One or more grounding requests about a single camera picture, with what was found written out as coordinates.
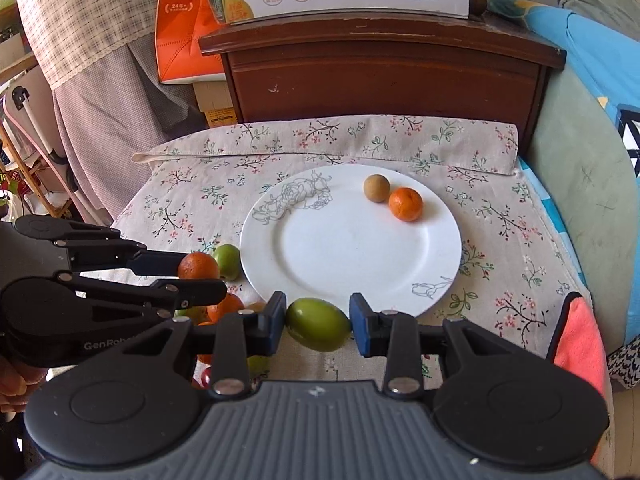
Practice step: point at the beige gingham cloth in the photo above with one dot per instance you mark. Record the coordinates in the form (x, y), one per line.
(75, 10)

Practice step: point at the person's left hand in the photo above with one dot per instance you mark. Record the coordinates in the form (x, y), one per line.
(12, 385)

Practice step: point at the brown cardboard box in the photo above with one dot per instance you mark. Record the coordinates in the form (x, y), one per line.
(215, 105)

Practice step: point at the black and white houndstooth cloth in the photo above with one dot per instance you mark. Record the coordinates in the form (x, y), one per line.
(625, 365)

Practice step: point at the dark wooden headboard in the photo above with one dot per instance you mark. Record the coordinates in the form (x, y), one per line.
(375, 75)

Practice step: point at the pink towel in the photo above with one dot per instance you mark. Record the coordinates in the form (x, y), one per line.
(580, 345)

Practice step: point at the pink and white frame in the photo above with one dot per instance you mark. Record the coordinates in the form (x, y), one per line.
(37, 130)

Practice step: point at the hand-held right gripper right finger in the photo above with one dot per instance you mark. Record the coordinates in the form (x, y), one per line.
(359, 327)

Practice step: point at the green cushion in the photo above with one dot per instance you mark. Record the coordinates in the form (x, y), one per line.
(585, 185)

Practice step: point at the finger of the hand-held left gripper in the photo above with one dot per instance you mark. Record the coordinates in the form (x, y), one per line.
(160, 266)
(200, 292)

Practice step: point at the lilac checkered cloth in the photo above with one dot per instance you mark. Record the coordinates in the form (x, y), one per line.
(115, 125)

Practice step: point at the wooden rack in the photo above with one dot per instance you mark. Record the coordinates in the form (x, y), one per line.
(45, 176)

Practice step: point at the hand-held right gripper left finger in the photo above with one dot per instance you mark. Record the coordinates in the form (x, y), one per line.
(276, 325)

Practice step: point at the red cherry tomato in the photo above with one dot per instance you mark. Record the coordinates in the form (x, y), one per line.
(206, 377)

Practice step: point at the white floral plate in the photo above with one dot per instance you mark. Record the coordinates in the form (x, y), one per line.
(340, 255)

